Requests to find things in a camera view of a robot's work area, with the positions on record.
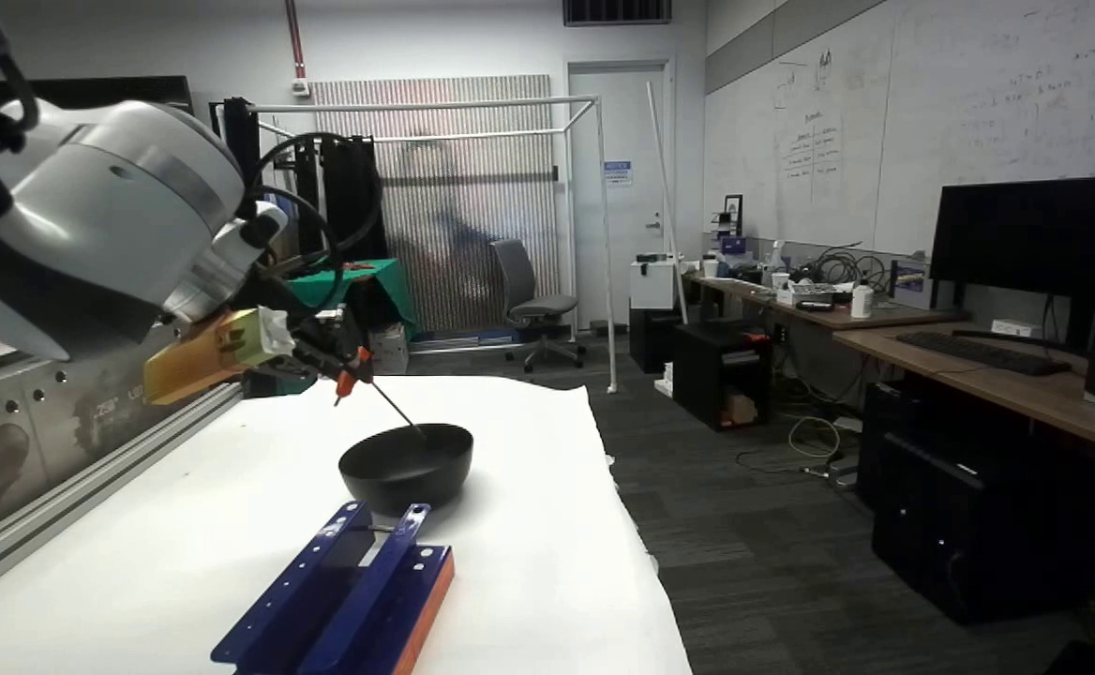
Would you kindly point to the white metal frame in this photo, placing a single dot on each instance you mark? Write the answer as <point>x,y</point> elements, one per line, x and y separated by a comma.
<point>501,140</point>

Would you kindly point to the black rolling office chair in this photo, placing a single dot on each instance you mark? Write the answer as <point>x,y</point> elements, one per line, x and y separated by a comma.
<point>539,319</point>

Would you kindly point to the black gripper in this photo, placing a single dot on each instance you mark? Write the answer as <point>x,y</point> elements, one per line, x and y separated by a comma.
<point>317,342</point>

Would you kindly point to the black keyboard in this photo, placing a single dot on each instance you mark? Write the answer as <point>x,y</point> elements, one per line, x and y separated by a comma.
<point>984,355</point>

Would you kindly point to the blue and orange tool holder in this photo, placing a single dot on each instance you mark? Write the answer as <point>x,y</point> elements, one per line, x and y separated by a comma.
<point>346,604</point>

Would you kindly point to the wooden desk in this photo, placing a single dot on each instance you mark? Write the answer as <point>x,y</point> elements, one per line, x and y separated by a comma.
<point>884,334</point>

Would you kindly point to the white door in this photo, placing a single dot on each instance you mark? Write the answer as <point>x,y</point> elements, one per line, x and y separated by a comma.
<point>615,180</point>

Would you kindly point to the black bowl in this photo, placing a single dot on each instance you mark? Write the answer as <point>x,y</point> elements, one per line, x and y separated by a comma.
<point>421,462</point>

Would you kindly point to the right black monitor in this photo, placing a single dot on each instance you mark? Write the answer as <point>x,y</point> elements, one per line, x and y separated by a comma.
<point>1037,237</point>

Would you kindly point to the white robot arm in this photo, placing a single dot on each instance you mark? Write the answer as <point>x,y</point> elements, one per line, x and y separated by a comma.
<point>136,217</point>

